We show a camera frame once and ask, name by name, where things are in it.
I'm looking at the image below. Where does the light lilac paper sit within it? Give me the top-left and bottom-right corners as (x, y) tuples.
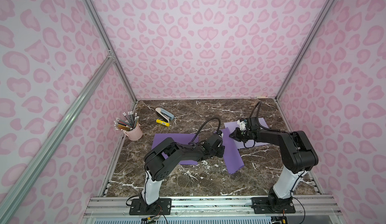
(224, 117), (268, 149)

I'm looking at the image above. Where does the dark purple paper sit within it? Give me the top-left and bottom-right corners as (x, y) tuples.
(221, 128), (244, 174)
(150, 133), (200, 166)

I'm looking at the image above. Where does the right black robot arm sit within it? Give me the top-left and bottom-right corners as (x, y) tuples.
(230, 117), (319, 207)

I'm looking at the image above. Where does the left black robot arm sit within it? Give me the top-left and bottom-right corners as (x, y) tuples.
(141, 131), (225, 206)

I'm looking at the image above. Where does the yellow glue stick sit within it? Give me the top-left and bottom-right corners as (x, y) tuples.
(156, 119), (170, 127)

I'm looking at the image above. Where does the grey beige stapler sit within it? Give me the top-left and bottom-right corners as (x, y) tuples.
(155, 107), (175, 123)

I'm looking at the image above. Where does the pink pencil cup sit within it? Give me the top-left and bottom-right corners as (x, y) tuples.
(123, 124), (143, 141)

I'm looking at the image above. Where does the bundle of pencils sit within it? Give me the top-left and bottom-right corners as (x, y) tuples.
(114, 111), (139, 132)

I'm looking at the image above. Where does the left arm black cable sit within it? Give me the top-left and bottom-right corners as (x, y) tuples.
(189, 117), (222, 145)

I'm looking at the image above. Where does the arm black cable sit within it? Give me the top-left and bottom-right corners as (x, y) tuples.
(189, 117), (222, 145)
(248, 101), (272, 131)

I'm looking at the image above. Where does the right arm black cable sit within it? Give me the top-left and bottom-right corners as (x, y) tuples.
(248, 101), (272, 131)

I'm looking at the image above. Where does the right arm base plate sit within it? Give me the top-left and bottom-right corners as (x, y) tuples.
(251, 196), (296, 214)

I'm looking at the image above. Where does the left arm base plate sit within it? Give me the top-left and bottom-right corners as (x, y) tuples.
(129, 198), (172, 216)

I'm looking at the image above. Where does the aluminium front rail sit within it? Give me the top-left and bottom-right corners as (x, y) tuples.
(81, 195), (346, 224)

